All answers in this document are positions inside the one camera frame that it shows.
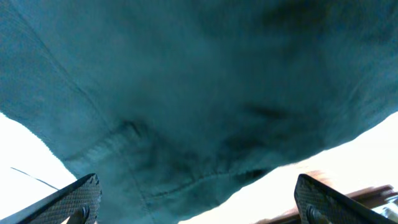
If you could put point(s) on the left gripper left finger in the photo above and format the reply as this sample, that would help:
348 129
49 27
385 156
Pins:
83 195

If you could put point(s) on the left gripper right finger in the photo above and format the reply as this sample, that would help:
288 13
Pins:
317 203

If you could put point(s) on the black shorts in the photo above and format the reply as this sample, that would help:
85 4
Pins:
178 104

